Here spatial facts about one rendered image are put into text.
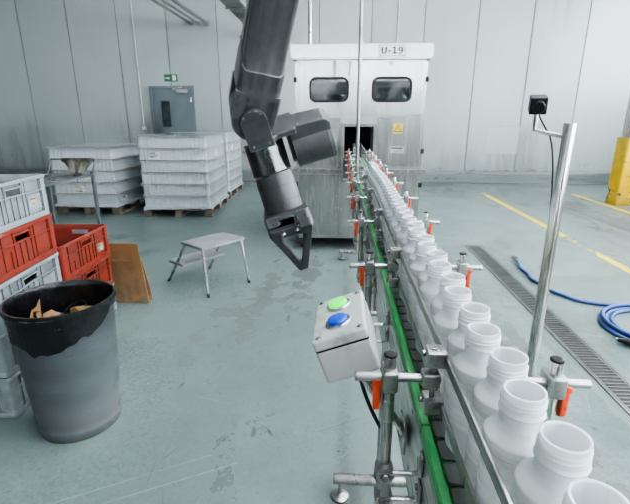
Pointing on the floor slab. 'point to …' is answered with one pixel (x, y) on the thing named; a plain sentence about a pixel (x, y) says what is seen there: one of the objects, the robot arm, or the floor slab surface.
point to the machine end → (326, 208)
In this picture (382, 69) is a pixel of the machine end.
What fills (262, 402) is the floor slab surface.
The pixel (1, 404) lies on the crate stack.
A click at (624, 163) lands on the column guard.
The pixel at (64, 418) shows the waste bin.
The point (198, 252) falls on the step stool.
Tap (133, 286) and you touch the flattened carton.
